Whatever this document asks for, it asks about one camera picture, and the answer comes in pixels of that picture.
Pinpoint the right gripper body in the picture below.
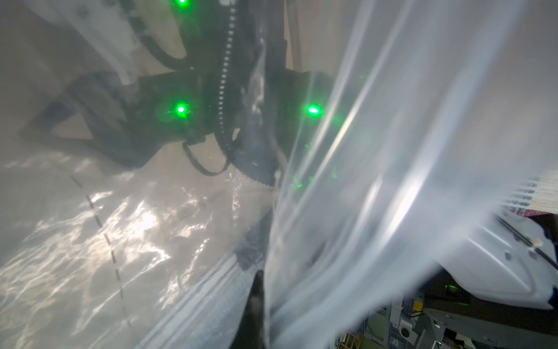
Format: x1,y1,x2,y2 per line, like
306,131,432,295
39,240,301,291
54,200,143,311
86,0,350,186

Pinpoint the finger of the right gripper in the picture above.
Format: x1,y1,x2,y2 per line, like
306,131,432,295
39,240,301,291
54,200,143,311
17,71,149,169

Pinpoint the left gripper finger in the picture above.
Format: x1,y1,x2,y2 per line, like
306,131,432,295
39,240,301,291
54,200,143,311
229,270,265,349

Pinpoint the clear plastic vacuum bag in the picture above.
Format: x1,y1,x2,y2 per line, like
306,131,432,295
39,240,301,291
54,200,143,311
1,1,557,348

